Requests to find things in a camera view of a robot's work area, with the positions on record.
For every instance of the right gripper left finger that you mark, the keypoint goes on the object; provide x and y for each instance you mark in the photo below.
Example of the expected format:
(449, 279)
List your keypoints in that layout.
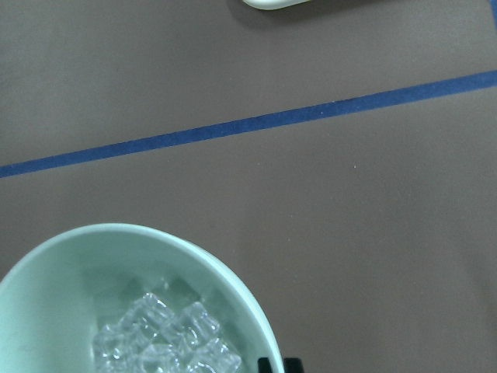
(264, 365)

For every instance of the green bowl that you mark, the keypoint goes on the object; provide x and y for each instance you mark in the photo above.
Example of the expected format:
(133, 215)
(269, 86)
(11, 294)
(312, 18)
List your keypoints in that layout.
(56, 298)

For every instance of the cream bear tray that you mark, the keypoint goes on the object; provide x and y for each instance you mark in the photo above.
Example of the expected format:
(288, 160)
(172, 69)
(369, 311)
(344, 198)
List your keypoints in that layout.
(269, 5)

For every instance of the ice cubes in green bowl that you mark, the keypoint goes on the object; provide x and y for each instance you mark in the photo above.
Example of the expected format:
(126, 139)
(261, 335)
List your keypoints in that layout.
(151, 337)

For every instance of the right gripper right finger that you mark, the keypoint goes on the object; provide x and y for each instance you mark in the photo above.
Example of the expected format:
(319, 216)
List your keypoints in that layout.
(293, 365)

